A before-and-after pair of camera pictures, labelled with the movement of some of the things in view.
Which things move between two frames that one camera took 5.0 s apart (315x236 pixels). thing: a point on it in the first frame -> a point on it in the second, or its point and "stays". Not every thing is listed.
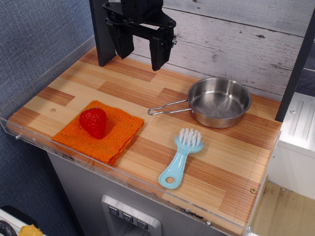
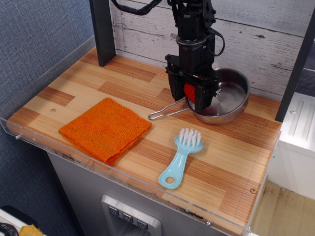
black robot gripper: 146,18 -> 196,66
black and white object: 12,220 stays
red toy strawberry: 94,120 -> 190,90
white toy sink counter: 292,169 stays
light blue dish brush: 189,140 stays
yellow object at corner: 30,230 stays
